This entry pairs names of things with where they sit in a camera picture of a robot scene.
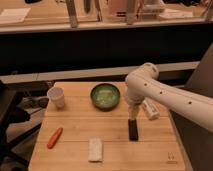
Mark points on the black chair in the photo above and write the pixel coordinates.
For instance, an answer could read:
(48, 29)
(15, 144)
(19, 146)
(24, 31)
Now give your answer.
(11, 113)

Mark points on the cream gripper end piece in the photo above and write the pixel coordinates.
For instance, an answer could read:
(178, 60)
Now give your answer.
(133, 112)

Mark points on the green bowl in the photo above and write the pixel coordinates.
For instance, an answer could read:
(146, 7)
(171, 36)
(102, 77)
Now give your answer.
(105, 96)

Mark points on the white paper cup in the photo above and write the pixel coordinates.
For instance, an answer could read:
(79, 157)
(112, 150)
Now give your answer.
(56, 96)

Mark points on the white squeeze bottle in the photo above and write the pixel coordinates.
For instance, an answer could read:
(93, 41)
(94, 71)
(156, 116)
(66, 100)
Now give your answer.
(150, 109)

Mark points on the orange carrot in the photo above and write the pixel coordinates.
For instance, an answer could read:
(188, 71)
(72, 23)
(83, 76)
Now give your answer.
(54, 138)

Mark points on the black rectangular block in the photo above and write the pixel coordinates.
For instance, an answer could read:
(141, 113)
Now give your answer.
(133, 130)

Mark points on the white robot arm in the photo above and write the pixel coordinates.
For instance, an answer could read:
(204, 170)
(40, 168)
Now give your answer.
(142, 83)

